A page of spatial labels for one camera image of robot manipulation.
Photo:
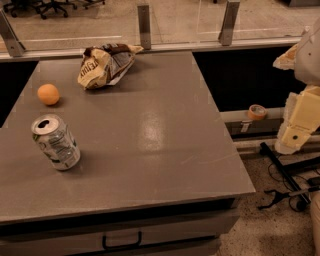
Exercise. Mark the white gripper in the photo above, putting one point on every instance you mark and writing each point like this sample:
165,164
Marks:
309,60

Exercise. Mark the brown chip bag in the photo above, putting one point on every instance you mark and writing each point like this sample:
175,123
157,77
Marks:
106,65

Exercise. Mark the silver green 7up can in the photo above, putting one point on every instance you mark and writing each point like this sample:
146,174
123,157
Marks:
56,141

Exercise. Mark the orange tape roll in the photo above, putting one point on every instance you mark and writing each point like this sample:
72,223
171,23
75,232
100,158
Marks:
256,112

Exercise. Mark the grey cabinet drawer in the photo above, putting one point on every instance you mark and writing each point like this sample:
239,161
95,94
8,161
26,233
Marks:
181,235

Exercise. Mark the orange fruit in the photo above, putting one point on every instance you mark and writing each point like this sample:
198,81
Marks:
48,94

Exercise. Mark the black office chair base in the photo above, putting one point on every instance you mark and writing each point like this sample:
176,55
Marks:
41,7

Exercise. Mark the black stand with cables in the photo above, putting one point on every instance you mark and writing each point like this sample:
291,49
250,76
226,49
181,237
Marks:
287,171

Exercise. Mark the right metal bracket post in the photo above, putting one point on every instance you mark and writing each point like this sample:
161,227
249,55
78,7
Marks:
226,34

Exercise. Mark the metal bracket post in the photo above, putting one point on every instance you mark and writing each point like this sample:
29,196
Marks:
14,47
144,26
226,34

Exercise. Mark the middle metal bracket post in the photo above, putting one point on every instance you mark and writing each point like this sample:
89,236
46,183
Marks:
144,26

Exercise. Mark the black drawer handle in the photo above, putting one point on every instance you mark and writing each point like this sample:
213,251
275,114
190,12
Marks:
122,242

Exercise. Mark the left metal bracket post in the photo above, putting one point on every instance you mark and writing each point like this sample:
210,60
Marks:
14,47

